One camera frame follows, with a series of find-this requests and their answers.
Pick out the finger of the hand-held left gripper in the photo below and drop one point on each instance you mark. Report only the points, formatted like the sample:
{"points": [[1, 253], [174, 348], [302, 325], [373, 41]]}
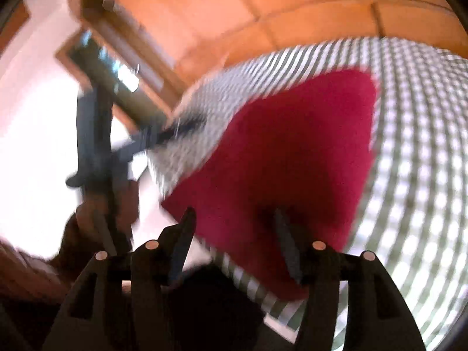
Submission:
{"points": [[175, 129]]}

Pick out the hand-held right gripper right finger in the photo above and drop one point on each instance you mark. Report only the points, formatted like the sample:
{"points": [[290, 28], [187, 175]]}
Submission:
{"points": [[329, 285]]}

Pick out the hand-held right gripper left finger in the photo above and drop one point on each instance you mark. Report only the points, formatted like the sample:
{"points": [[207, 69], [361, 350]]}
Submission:
{"points": [[146, 285]]}

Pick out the dark red cloth garment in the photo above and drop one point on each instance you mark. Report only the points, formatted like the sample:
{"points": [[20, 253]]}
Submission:
{"points": [[292, 153]]}

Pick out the person's left forearm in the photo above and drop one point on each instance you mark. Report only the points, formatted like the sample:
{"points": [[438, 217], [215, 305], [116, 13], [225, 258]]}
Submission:
{"points": [[71, 248]]}

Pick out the person's left hand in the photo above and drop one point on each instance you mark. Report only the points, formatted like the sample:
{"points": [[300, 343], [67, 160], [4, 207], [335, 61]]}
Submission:
{"points": [[124, 208]]}

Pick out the wooden glass door cabinet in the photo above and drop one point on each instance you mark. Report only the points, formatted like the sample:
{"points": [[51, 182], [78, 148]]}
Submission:
{"points": [[109, 69]]}

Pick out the green checkered bed sheet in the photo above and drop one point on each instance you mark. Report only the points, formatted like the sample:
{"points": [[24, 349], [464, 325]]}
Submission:
{"points": [[413, 153]]}

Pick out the wooden wardrobe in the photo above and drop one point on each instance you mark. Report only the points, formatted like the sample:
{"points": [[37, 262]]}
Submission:
{"points": [[278, 3]]}

